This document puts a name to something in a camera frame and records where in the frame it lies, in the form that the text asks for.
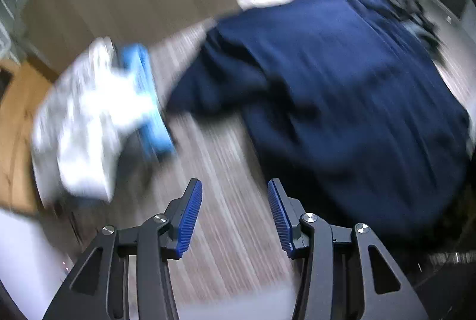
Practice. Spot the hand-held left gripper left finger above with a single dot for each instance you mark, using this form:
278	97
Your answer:
189	219

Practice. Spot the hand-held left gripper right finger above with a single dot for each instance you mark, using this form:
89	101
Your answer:
279	219

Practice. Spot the orange wooden furniture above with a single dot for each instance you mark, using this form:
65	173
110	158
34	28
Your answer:
18	137

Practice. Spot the plaid blanket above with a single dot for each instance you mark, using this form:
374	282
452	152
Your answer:
223	175

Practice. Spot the navy blue garment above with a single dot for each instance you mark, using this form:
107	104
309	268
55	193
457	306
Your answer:
334	100

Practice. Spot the grey jacket pile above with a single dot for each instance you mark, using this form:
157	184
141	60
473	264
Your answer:
412	11

